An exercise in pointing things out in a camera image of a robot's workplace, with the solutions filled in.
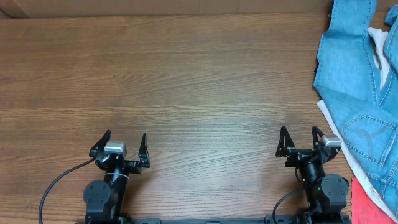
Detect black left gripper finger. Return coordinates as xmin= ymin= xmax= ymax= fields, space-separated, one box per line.
xmin=89 ymin=129 xmax=111 ymax=157
xmin=138 ymin=133 xmax=150 ymax=168

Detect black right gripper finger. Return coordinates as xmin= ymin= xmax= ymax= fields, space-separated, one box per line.
xmin=275 ymin=126 xmax=296 ymax=157
xmin=312 ymin=126 xmax=324 ymax=146

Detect blue denim jeans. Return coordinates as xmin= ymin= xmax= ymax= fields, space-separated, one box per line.
xmin=312 ymin=0 xmax=398 ymax=217

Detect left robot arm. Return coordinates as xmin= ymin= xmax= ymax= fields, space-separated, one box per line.
xmin=83 ymin=130 xmax=150 ymax=223

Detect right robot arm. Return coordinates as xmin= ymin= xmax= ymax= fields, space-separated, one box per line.
xmin=271 ymin=126 xmax=351 ymax=223

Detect red cloth garment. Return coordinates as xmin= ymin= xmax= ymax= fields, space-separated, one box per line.
xmin=351 ymin=177 xmax=395 ymax=224

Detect white cloth garment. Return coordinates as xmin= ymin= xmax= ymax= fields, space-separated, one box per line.
xmin=316 ymin=27 xmax=398 ymax=223

